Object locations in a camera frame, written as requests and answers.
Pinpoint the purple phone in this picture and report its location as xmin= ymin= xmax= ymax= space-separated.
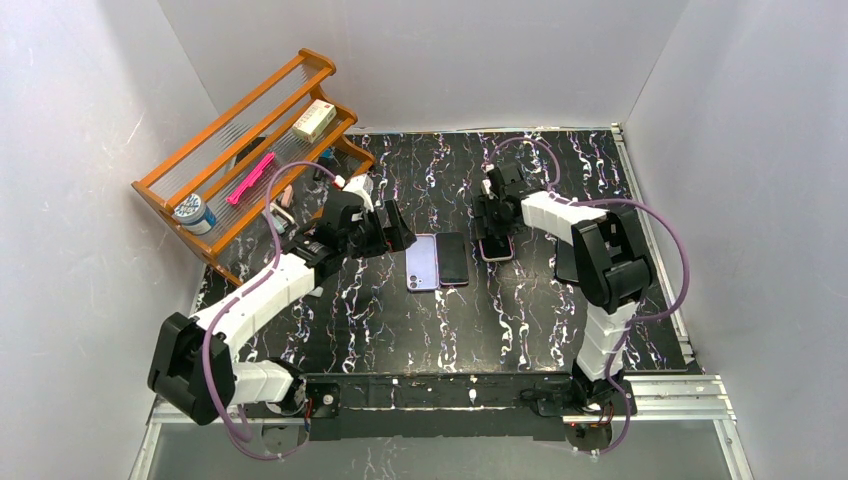
xmin=435 ymin=232 xmax=469 ymax=287

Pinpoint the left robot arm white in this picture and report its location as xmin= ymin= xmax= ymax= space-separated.
xmin=147 ymin=191 xmax=416 ymax=425

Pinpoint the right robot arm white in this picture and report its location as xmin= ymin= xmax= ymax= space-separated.
xmin=473 ymin=164 xmax=657 ymax=405

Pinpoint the small black phone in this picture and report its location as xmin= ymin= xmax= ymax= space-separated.
xmin=554 ymin=240 xmax=579 ymax=285

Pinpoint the light blue white stapler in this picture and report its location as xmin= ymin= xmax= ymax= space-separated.
xmin=270 ymin=202 xmax=296 ymax=235

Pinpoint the small pink beige item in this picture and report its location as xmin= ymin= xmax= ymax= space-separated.
xmin=278 ymin=185 xmax=294 ymax=208

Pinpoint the small black blue item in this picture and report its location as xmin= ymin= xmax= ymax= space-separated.
xmin=317 ymin=149 xmax=335 ymax=169

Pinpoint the orange wooden shelf rack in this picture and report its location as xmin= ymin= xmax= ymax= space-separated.
xmin=132 ymin=48 xmax=376 ymax=285

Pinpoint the pink plastic tool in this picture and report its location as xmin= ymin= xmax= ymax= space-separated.
xmin=226 ymin=152 xmax=276 ymax=206

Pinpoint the cream cardboard box on shelf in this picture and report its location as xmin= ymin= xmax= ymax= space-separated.
xmin=291 ymin=99 xmax=336 ymax=143

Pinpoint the blue jar with lid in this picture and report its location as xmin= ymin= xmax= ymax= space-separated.
xmin=172 ymin=193 xmax=217 ymax=235

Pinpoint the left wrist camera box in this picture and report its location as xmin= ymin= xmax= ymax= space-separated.
xmin=332 ymin=174 xmax=374 ymax=212

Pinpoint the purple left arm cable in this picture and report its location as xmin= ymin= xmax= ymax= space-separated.
xmin=201 ymin=160 xmax=346 ymax=462

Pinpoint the black base rail with mounts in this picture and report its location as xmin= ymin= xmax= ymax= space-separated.
xmin=258 ymin=370 xmax=641 ymax=458

